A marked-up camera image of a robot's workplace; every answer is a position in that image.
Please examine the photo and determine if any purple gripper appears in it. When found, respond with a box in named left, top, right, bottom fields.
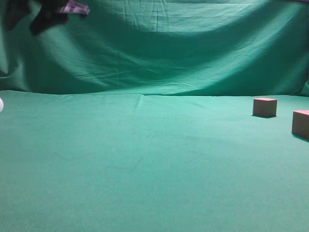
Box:
left=4, top=0, right=90, bottom=34

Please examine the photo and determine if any white dimpled golf ball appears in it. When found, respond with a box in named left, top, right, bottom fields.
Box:
left=0, top=99, right=4, bottom=112

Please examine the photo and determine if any brown cube block at edge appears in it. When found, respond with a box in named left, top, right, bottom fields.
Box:
left=292, top=110, right=309, bottom=139

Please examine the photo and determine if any green cloth backdrop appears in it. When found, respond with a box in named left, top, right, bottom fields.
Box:
left=0, top=0, right=309, bottom=232

